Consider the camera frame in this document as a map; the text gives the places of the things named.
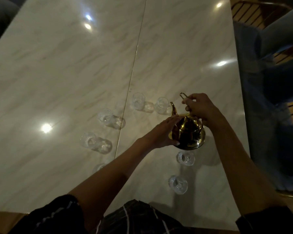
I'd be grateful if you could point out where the person's right hand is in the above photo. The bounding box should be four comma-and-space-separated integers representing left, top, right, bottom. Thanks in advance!
182, 93, 225, 129

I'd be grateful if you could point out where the person's left hand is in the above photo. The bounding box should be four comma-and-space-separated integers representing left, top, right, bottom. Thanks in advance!
139, 114, 184, 150

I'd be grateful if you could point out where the gold metal teapot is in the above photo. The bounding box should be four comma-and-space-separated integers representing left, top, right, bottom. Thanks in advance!
168, 92, 206, 151

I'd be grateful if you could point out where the group of small clear glasses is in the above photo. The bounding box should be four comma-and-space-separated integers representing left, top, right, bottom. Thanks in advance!
80, 92, 196, 195

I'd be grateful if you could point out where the person's right forearm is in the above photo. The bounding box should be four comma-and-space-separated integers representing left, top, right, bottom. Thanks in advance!
207, 119, 286, 216

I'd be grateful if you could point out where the person's left forearm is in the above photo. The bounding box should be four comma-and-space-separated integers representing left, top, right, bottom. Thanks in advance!
68, 138, 152, 227

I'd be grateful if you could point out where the blue grey cushion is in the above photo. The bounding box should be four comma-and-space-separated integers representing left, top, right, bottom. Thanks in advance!
261, 63, 293, 105

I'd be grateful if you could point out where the dark plaid shirt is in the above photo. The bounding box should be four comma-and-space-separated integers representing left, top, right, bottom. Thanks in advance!
8, 194, 293, 234

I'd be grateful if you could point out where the dark blue cushion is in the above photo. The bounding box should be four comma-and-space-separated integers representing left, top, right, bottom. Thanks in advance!
274, 124, 293, 179

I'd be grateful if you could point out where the light grey cushion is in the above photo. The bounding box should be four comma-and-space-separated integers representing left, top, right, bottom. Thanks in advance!
260, 3, 293, 58

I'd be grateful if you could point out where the white marble table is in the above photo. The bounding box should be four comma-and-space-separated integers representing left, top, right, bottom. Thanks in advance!
0, 0, 250, 231

